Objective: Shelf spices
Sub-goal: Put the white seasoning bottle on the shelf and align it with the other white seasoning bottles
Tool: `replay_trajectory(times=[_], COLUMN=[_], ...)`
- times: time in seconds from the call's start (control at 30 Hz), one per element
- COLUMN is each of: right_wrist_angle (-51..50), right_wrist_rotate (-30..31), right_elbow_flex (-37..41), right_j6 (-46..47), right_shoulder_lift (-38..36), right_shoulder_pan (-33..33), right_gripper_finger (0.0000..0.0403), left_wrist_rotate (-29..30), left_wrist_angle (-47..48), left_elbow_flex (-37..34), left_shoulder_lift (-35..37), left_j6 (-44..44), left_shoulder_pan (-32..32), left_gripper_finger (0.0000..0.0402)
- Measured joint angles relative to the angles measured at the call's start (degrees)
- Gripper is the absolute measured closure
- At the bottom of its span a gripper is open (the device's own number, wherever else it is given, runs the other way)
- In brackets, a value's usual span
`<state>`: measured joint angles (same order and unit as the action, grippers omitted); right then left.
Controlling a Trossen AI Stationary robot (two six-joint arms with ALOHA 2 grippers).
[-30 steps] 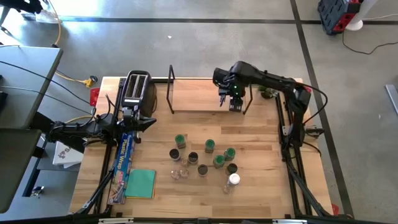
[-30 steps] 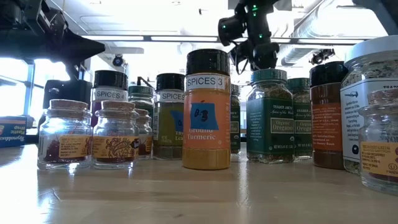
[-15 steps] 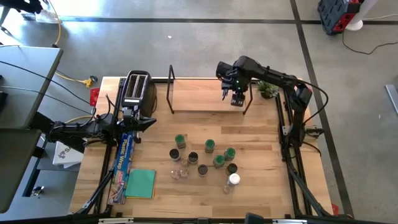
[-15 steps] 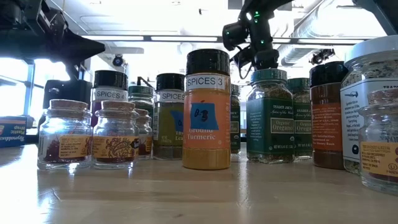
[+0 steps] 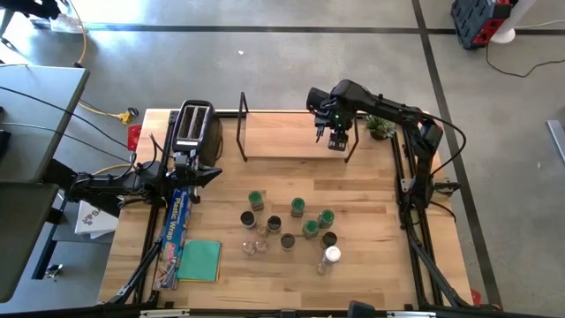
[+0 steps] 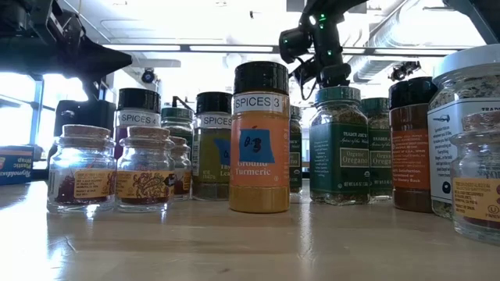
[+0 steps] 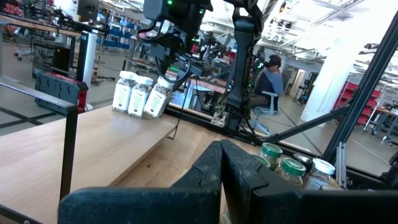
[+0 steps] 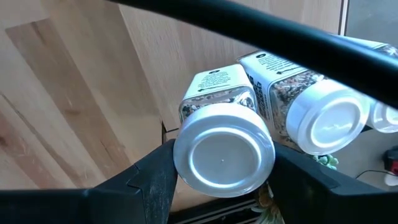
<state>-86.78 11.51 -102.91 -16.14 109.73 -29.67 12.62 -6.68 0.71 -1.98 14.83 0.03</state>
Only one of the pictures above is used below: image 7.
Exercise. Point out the white office chair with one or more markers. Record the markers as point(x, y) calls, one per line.
point(269, 107)

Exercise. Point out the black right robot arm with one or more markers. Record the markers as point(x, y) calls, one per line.
point(242, 62)

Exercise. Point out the person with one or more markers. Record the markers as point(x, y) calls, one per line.
point(270, 81)

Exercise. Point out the green-lid oregano spice jar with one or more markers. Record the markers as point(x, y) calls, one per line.
point(291, 171)
point(271, 151)

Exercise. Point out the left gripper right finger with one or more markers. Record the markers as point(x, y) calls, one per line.
point(280, 208)

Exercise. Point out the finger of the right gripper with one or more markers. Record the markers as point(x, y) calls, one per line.
point(182, 76)

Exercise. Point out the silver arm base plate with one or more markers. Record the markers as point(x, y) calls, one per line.
point(220, 119)

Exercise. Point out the black aluminium mounting frame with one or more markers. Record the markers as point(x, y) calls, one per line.
point(360, 102)

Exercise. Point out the red storage rack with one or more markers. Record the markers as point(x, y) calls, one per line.
point(357, 102)

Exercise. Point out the wooden workbench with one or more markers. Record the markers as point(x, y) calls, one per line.
point(40, 28)

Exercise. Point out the black red tool crate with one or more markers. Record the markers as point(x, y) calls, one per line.
point(59, 91)

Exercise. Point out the green-lid glass spice jar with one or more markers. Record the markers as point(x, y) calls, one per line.
point(262, 161)

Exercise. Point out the blue storage bin rack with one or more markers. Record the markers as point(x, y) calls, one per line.
point(119, 34)

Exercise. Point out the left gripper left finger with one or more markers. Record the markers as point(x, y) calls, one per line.
point(140, 208)

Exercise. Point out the black-lid brown spice jar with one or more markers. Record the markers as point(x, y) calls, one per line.
point(303, 158)

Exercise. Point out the silver aluminium bracket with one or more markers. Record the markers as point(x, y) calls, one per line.
point(340, 165)

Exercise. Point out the white-lid glass seasoning jar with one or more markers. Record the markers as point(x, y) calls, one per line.
point(139, 98)
point(123, 93)
point(320, 174)
point(157, 102)

